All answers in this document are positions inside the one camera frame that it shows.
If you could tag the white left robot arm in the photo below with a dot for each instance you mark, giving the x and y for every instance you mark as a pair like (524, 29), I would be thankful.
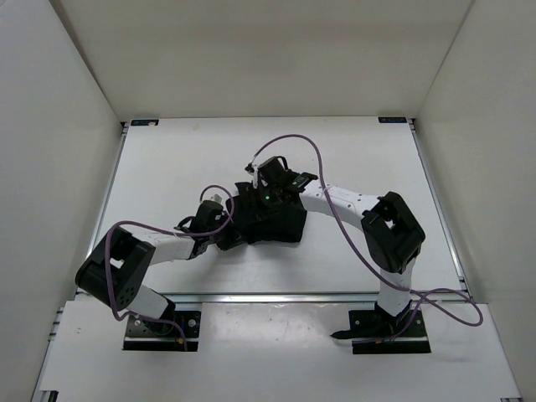
(116, 268)

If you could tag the blue label sticker left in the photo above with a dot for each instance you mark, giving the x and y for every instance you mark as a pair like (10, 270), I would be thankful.
(144, 122)

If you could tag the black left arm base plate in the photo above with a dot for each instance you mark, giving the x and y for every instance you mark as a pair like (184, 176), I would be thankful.
(142, 335)

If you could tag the blue label sticker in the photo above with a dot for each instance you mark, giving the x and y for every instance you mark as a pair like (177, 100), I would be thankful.
(392, 120)
(144, 122)

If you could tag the black pleated skirt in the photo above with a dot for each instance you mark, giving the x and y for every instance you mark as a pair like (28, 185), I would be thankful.
(283, 224)

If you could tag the blue label sticker right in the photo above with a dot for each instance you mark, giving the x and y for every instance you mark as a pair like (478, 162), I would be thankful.
(392, 120)

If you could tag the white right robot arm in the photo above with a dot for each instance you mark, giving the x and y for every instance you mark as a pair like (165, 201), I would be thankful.
(392, 233)

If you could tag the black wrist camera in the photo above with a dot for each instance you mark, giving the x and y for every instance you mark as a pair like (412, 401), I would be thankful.
(209, 216)
(272, 167)

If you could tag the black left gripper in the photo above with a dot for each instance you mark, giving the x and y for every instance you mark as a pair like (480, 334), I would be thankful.
(234, 238)

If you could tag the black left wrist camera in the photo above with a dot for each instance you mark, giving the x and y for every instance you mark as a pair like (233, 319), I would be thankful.
(209, 216)

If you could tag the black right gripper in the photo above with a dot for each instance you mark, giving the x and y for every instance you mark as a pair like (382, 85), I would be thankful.
(263, 188)

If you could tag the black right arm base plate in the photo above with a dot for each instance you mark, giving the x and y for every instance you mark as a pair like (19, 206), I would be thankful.
(369, 333)

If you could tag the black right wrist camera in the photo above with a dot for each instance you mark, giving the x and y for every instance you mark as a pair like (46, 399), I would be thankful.
(272, 167)

